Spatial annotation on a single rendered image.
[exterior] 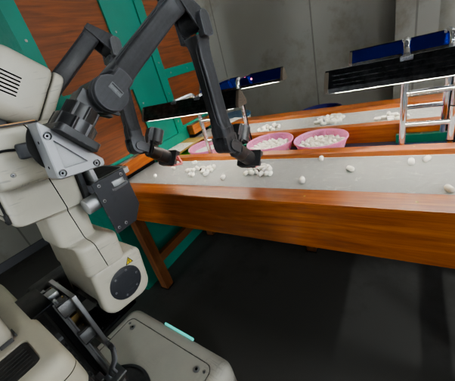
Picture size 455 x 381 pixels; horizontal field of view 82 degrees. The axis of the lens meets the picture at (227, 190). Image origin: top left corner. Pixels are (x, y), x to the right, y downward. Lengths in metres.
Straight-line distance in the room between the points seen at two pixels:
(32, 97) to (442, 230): 1.05
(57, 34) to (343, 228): 1.51
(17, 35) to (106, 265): 1.07
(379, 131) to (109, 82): 1.27
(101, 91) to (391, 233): 0.84
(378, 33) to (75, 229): 3.02
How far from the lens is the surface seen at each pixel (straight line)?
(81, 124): 0.62
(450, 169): 1.14
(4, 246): 3.31
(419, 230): 0.90
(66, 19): 1.71
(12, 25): 1.56
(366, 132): 1.56
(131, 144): 1.12
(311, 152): 1.29
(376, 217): 0.88
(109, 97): 0.64
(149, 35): 0.78
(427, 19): 3.04
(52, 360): 0.71
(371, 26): 3.24
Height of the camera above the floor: 1.25
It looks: 26 degrees down
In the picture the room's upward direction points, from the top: 16 degrees counter-clockwise
